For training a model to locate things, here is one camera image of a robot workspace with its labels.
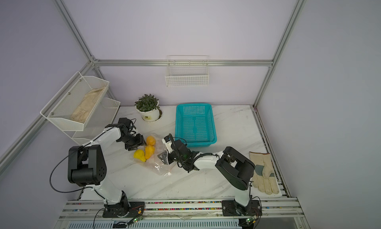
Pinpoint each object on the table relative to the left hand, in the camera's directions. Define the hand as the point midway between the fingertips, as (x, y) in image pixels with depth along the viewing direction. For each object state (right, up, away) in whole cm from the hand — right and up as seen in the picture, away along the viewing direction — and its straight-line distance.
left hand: (142, 147), depth 91 cm
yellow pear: (-1, -4, -3) cm, 5 cm away
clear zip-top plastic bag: (+11, -6, -13) cm, 18 cm away
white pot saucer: (+6, +19, +20) cm, 28 cm away
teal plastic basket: (+33, +13, +19) cm, 40 cm away
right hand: (+14, -4, -5) cm, 16 cm away
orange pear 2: (+6, -1, -5) cm, 8 cm away
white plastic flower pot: (+2, +20, +13) cm, 24 cm away
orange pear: (+4, +4, +3) cm, 6 cm away
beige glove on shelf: (-26, +24, -13) cm, 38 cm away
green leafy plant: (+2, +29, +5) cm, 29 cm away
